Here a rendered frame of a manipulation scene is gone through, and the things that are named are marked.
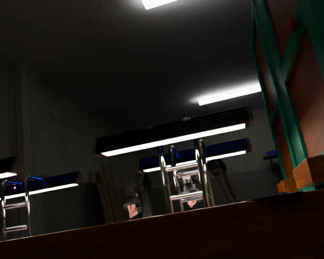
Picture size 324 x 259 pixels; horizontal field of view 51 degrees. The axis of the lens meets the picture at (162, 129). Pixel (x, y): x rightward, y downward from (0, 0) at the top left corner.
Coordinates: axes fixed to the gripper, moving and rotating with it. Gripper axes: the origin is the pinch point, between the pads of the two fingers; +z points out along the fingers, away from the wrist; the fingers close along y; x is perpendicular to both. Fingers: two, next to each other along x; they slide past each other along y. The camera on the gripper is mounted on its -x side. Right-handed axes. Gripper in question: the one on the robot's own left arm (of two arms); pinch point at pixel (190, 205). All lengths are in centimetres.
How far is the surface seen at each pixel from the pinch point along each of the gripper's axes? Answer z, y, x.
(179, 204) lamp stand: 14.8, -2.0, -13.8
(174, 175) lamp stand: 5.6, -2.2, -24.3
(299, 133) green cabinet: 24, 53, -44
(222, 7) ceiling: -254, 50, -59
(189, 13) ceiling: -249, 14, -64
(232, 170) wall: -503, 18, 322
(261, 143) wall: -532, 92, 284
